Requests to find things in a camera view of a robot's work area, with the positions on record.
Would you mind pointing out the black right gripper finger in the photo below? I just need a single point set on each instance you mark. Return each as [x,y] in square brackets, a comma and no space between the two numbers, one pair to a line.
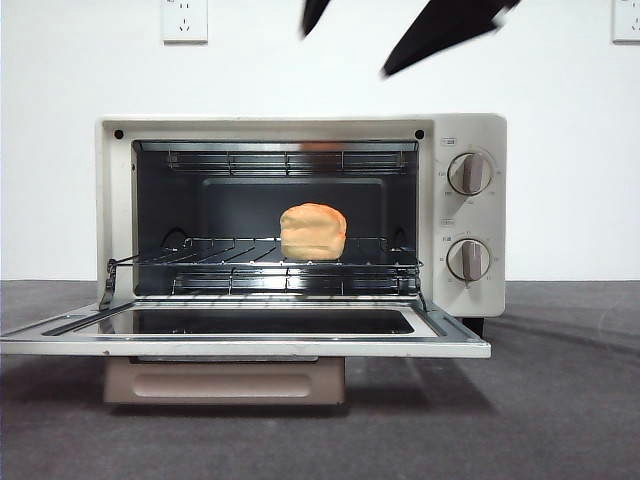
[450,27]
[316,15]

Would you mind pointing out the golden bread loaf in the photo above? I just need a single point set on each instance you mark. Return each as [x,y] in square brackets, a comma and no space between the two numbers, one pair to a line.
[312,232]

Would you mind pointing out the white Toshiba toaster oven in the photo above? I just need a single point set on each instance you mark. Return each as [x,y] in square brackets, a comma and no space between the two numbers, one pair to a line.
[465,130]

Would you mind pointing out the beige temperature knob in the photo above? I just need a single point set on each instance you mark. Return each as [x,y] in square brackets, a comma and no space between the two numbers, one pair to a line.
[470,174]

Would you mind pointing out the beige timer knob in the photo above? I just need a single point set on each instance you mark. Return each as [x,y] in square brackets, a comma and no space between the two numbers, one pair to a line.
[469,260]

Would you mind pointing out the white wall socket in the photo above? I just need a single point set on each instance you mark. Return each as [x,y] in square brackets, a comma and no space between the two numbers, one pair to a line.
[627,22]
[184,22]

